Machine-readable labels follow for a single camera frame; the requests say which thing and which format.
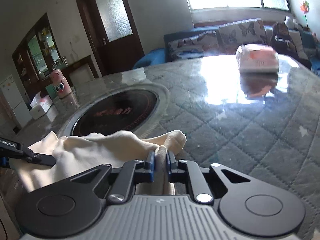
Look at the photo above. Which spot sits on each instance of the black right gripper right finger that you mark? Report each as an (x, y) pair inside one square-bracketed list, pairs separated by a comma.
[(248, 205)]

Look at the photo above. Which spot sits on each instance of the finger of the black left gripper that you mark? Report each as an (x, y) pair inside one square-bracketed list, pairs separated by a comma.
[(38, 158)]

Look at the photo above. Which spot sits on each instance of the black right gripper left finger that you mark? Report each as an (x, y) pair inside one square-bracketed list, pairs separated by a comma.
[(72, 205)]

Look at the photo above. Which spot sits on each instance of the cream garment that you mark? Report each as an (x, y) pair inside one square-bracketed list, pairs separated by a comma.
[(76, 154)]

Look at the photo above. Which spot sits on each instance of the white tissue box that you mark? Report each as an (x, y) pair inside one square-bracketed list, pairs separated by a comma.
[(41, 106)]

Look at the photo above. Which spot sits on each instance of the white refrigerator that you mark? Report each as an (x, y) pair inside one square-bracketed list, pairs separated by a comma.
[(13, 103)]

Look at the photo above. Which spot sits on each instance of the pink cartoon thermos bottle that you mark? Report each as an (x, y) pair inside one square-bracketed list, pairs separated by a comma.
[(60, 83)]

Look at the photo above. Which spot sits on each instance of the dark wooden display cabinet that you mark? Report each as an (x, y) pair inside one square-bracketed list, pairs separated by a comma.
[(37, 56)]

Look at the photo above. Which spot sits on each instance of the round black induction cooktop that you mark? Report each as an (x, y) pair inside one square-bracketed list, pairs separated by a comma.
[(137, 108)]

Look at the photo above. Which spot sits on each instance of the blue sofa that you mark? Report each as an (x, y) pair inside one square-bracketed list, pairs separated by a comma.
[(307, 45)]

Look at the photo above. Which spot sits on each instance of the pink white tissue pack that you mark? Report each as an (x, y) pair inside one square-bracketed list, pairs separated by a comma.
[(257, 58)]

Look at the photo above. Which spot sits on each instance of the dark wooden glass door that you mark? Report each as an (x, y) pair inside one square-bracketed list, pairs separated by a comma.
[(112, 34)]

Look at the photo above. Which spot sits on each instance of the child in dark jacket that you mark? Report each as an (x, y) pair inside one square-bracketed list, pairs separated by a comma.
[(282, 43)]

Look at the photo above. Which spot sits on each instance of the left butterfly print cushion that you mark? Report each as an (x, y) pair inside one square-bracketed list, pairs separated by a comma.
[(202, 45)]

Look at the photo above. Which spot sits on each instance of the butterfly print cushion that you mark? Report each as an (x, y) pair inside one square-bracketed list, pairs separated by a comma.
[(202, 45), (235, 34)]

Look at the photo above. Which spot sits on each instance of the right butterfly print cushion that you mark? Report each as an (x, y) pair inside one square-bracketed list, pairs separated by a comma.
[(235, 34)]

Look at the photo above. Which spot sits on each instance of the white plush toy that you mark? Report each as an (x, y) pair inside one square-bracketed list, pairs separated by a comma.
[(291, 23)]

